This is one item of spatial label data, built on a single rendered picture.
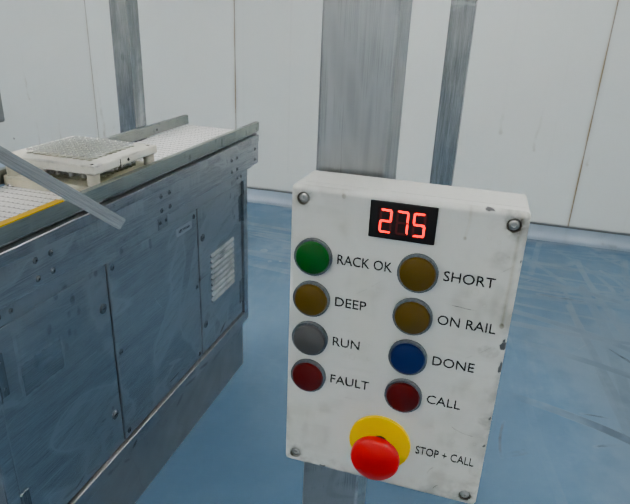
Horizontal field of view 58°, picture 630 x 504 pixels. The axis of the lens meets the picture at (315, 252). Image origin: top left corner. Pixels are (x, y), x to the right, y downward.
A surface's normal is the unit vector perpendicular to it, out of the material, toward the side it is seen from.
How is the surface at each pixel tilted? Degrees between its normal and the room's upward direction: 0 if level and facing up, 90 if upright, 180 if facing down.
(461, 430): 90
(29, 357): 90
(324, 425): 90
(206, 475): 0
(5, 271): 90
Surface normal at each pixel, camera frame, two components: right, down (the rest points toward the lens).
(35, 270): 0.96, 0.15
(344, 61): -0.29, 0.36
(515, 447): 0.04, -0.92
